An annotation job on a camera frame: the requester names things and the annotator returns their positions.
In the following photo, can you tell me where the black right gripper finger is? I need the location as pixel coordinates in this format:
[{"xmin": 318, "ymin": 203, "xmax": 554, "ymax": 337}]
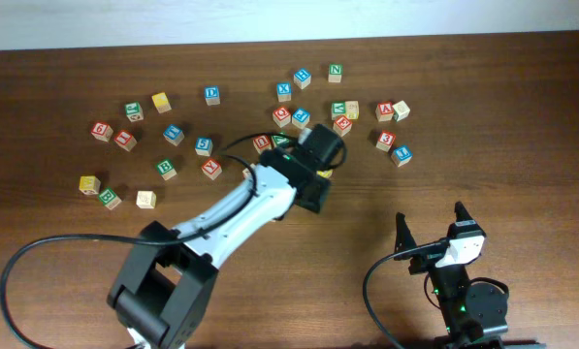
[
  {"xmin": 454, "ymin": 202, "xmax": 473, "ymax": 223},
  {"xmin": 394, "ymin": 212, "xmax": 416, "ymax": 260}
]

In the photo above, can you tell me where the yellow S block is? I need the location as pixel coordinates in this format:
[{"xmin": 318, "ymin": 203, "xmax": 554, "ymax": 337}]
[{"xmin": 317, "ymin": 170, "xmax": 334, "ymax": 178}]

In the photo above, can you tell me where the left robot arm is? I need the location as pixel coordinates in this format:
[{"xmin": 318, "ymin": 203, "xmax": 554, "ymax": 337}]
[{"xmin": 107, "ymin": 124, "xmax": 346, "ymax": 348}]

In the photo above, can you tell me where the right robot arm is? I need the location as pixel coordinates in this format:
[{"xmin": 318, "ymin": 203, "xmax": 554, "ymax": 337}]
[{"xmin": 394, "ymin": 202, "xmax": 546, "ymax": 348}]

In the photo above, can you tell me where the red E block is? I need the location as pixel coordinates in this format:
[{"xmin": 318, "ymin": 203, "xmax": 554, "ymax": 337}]
[{"xmin": 333, "ymin": 115, "xmax": 353, "ymax": 137}]

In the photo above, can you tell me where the blue P block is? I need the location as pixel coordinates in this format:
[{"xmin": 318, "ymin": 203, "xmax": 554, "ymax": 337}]
[{"xmin": 292, "ymin": 108, "xmax": 310, "ymax": 129}]

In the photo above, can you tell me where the green V block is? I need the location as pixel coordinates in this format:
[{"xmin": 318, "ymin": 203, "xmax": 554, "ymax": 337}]
[{"xmin": 331, "ymin": 101, "xmax": 346, "ymax": 120}]

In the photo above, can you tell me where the green Z block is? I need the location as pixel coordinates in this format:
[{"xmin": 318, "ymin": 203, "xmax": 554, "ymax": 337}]
[{"xmin": 271, "ymin": 134, "xmax": 291, "ymax": 147}]

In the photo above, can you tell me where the yellow edged 8 block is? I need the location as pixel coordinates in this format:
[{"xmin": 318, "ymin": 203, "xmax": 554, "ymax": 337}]
[{"xmin": 345, "ymin": 101, "xmax": 360, "ymax": 120}]

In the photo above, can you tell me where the red Q block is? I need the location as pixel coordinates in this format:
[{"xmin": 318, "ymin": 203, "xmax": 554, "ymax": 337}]
[{"xmin": 272, "ymin": 107, "xmax": 292, "ymax": 128}]

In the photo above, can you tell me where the red U block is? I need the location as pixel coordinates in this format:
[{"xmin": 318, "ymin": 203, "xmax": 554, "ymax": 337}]
[{"xmin": 252, "ymin": 134, "xmax": 273, "ymax": 154}]

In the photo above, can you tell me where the red 3 block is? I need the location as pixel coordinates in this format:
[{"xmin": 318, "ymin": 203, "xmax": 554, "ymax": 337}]
[{"xmin": 375, "ymin": 131, "xmax": 396, "ymax": 152}]

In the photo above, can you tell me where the blue X block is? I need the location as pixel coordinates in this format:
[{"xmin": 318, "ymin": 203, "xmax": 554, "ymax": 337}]
[{"xmin": 276, "ymin": 82, "xmax": 292, "ymax": 102}]

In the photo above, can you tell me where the blue H block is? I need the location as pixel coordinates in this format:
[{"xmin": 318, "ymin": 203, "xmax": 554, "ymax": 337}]
[{"xmin": 294, "ymin": 68, "xmax": 312, "ymax": 90}]

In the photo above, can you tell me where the red A block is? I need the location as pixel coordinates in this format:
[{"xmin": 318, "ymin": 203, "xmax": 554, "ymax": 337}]
[{"xmin": 375, "ymin": 102, "xmax": 395, "ymax": 122}]

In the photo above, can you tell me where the plain wooden block centre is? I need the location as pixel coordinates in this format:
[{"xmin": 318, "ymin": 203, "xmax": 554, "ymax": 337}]
[{"xmin": 242, "ymin": 163, "xmax": 256, "ymax": 179}]

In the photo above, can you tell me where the plain wooden block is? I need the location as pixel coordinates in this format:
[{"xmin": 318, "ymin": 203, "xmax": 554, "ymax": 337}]
[
  {"xmin": 242, "ymin": 163, "xmax": 256, "ymax": 179},
  {"xmin": 136, "ymin": 191, "xmax": 157, "ymax": 209},
  {"xmin": 393, "ymin": 101, "xmax": 410, "ymax": 122}
]

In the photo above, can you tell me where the green N block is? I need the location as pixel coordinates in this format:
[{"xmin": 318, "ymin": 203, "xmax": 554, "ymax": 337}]
[{"xmin": 328, "ymin": 64, "xmax": 343, "ymax": 83}]

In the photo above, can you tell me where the blue I block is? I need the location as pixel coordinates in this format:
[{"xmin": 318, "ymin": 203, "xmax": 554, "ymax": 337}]
[{"xmin": 391, "ymin": 145, "xmax": 413, "ymax": 167}]

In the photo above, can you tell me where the plain wooden block right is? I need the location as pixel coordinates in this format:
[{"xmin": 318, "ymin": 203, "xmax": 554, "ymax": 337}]
[{"xmin": 393, "ymin": 101, "xmax": 410, "ymax": 122}]

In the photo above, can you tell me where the red Y block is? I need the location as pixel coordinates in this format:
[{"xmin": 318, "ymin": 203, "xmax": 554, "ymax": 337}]
[{"xmin": 201, "ymin": 158, "xmax": 222, "ymax": 180}]

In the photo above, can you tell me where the blue 5 block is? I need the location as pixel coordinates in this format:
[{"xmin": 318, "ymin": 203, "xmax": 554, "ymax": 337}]
[{"xmin": 195, "ymin": 138, "xmax": 213, "ymax": 157}]

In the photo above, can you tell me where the blue D block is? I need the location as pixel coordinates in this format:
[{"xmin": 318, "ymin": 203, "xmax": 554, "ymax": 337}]
[{"xmin": 204, "ymin": 85, "xmax": 220, "ymax": 106}]

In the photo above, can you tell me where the blue T block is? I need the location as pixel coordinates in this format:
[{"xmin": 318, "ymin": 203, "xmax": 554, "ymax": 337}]
[{"xmin": 163, "ymin": 124, "xmax": 184, "ymax": 146}]

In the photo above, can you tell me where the green B block upper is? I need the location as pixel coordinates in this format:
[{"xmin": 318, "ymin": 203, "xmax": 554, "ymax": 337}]
[{"xmin": 155, "ymin": 159, "xmax": 177, "ymax": 180}]

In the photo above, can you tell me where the green b block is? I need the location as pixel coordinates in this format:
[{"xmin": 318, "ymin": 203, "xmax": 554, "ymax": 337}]
[
  {"xmin": 98, "ymin": 188, "xmax": 122, "ymax": 210},
  {"xmin": 155, "ymin": 159, "xmax": 177, "ymax": 180}
]

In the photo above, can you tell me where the yellow block top left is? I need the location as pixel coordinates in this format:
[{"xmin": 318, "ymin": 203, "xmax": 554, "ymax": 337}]
[{"xmin": 152, "ymin": 92, "xmax": 172, "ymax": 113}]

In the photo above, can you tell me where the plain wooden block left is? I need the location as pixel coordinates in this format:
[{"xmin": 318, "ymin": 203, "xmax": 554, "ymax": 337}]
[{"xmin": 136, "ymin": 191, "xmax": 157, "ymax": 209}]

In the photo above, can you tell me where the green C block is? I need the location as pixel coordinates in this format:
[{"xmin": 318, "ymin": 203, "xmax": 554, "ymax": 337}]
[{"xmin": 124, "ymin": 102, "xmax": 144, "ymax": 122}]

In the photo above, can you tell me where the red I block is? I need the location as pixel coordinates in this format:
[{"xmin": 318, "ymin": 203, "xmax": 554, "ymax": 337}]
[{"xmin": 114, "ymin": 130, "xmax": 137, "ymax": 151}]

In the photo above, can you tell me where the green B block lower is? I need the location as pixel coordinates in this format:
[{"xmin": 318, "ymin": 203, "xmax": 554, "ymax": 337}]
[{"xmin": 98, "ymin": 188, "xmax": 122, "ymax": 210}]

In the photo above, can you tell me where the red 6 block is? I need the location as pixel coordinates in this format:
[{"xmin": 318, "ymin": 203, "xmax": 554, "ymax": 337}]
[{"xmin": 91, "ymin": 122, "xmax": 113, "ymax": 143}]

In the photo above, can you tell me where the yellow W block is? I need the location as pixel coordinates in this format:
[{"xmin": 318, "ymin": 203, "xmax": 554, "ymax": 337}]
[{"xmin": 79, "ymin": 175, "xmax": 101, "ymax": 195}]

